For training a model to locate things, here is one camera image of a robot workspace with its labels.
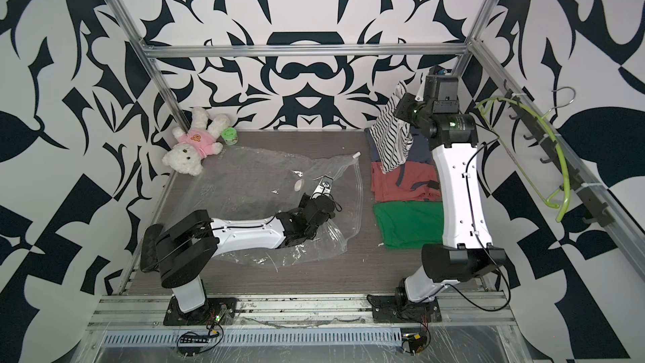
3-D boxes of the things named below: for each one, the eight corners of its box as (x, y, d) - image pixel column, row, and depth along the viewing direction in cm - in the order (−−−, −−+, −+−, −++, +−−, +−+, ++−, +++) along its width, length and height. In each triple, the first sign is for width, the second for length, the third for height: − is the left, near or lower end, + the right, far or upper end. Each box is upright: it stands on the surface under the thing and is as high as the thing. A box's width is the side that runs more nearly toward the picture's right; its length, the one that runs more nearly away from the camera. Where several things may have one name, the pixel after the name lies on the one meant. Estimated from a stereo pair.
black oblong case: (142, 275, 83) (135, 271, 80) (149, 231, 92) (143, 226, 89) (158, 271, 84) (152, 267, 80) (163, 227, 93) (157, 223, 90)
